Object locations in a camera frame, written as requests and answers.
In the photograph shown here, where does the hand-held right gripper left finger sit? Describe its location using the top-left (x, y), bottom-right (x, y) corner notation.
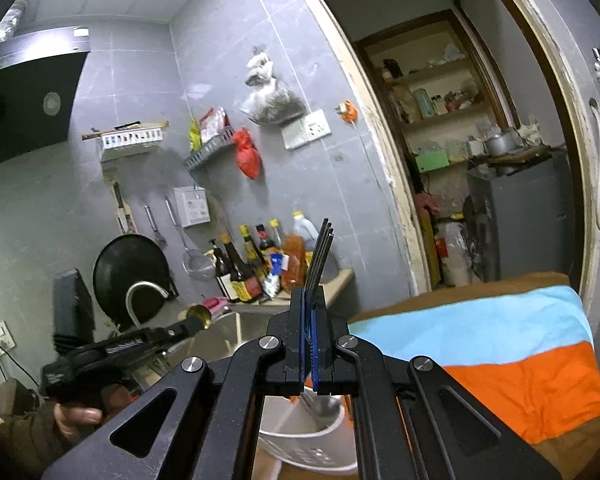
top-left (40, 286), bottom-right (314, 480)

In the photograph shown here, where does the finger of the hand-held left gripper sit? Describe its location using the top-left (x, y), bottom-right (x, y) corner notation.
top-left (150, 317), bottom-right (203, 343)
top-left (152, 337), bottom-right (193, 362)

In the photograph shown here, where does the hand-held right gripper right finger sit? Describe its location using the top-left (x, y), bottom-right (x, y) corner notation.
top-left (307, 285), bottom-right (563, 480)

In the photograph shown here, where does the gold spoon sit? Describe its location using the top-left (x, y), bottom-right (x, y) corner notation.
top-left (186, 304), bottom-right (214, 331)

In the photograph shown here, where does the large silver spoon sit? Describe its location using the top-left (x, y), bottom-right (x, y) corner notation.
top-left (307, 394), bottom-right (342, 420)

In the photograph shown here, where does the white utensil holder cup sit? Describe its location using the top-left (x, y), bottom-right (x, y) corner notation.
top-left (257, 390), bottom-right (355, 476)

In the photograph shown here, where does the silver fork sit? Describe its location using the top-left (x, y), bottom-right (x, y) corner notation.
top-left (304, 217), bottom-right (335, 295)

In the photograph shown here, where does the person's left forearm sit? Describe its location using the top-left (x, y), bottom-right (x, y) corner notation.
top-left (0, 380), bottom-right (68, 480)

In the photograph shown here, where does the person's left hand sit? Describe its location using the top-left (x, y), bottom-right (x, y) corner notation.
top-left (52, 382), bottom-right (135, 441)

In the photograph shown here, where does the white curved faucet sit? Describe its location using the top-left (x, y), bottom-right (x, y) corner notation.
top-left (125, 281), bottom-right (179, 331)

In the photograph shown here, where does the black box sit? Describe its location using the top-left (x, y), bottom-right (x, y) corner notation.
top-left (53, 269), bottom-right (97, 347)

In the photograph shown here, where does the metal mesh strainer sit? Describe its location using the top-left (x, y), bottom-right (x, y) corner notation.
top-left (164, 197), bottom-right (217, 282)

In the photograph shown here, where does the dark pump bottle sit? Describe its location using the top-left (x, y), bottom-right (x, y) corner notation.
top-left (209, 239), bottom-right (236, 302)

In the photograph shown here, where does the large dark sauce bottle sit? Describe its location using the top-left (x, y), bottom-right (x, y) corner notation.
top-left (220, 234), bottom-right (262, 304)

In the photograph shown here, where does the black wok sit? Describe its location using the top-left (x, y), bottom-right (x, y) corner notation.
top-left (92, 234), bottom-right (177, 325)

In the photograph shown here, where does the blue and white packet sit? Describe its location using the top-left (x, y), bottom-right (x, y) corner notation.
top-left (264, 254), bottom-right (289, 297)

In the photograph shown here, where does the red chili packet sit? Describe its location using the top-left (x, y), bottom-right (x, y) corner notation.
top-left (281, 235), bottom-right (309, 289)

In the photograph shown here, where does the yellow-labelled dark sauce bottle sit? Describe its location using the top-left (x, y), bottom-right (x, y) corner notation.
top-left (238, 225), bottom-right (269, 282)

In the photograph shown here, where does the metal spatula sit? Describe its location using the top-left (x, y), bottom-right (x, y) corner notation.
top-left (142, 199), bottom-right (169, 249)

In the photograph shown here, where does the red-capped dark sauce bottle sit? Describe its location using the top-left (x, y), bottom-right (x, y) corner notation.
top-left (255, 224), bottom-right (279, 257)

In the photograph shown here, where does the striped blue orange brown tablecloth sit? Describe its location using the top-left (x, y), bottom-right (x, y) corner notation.
top-left (347, 271), bottom-right (600, 480)

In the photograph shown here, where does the white plastic jug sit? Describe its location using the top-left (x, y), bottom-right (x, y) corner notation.
top-left (442, 222), bottom-right (474, 287)

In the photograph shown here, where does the red plastic bag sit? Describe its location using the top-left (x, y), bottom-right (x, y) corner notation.
top-left (231, 128), bottom-right (262, 180)

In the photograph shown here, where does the yellow packet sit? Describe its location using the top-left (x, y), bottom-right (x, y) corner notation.
top-left (188, 115), bottom-right (204, 154)

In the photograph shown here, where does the red and white packet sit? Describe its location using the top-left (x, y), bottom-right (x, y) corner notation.
top-left (200, 106), bottom-right (229, 144)

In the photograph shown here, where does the green box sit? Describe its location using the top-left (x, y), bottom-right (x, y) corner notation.
top-left (414, 150), bottom-right (451, 174)

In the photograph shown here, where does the grey cabinet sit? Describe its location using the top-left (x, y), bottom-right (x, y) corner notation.
top-left (466, 152), bottom-right (578, 283)

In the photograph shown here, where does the clear hanging plastic bag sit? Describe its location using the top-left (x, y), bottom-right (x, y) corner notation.
top-left (239, 46), bottom-right (309, 124)

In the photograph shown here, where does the black range hood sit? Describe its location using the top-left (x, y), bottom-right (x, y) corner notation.
top-left (0, 25), bottom-right (92, 173)

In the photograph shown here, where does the teal canister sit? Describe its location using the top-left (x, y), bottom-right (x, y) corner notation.
top-left (412, 88), bottom-right (435, 120)

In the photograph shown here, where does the metal pot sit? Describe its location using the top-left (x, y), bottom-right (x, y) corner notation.
top-left (482, 129), bottom-right (521, 157)

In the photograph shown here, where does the wooden shelf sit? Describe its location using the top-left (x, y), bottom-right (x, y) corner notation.
top-left (352, 9), bottom-right (523, 133)

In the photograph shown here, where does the black cable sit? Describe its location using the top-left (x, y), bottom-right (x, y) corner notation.
top-left (0, 347), bottom-right (42, 388)

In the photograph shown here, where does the white wall box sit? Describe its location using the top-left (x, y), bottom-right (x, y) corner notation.
top-left (173, 186), bottom-right (211, 229)

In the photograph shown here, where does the wooden-handled kitchen tool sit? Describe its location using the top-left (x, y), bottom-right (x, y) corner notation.
top-left (111, 182), bottom-right (137, 235)

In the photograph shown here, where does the grey wire rack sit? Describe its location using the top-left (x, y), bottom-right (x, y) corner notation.
top-left (183, 127), bottom-right (236, 172)

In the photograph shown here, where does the white wall rack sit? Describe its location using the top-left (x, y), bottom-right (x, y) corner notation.
top-left (100, 127), bottom-right (164, 151)

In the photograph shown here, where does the chipped door frame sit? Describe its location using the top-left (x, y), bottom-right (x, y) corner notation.
top-left (286, 0), bottom-right (600, 303)

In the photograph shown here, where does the white wall switch panel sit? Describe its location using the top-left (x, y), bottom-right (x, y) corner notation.
top-left (281, 109), bottom-right (332, 151)

